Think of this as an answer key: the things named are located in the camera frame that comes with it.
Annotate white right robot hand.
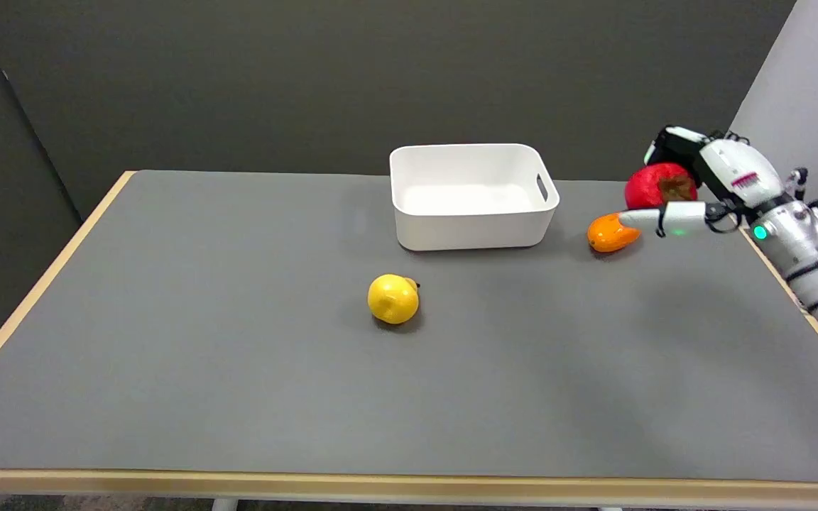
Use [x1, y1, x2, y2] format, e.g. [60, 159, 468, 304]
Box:
[618, 126, 787, 238]

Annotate red tomato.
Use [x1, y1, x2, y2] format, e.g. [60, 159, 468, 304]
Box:
[624, 163, 699, 211]

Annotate white plastic box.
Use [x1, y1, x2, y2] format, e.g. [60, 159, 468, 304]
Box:
[389, 143, 561, 252]

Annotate orange mango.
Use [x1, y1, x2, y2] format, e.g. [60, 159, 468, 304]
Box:
[587, 213, 642, 254]

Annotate yellow lemon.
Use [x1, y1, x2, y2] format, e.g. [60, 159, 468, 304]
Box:
[367, 274, 421, 326]

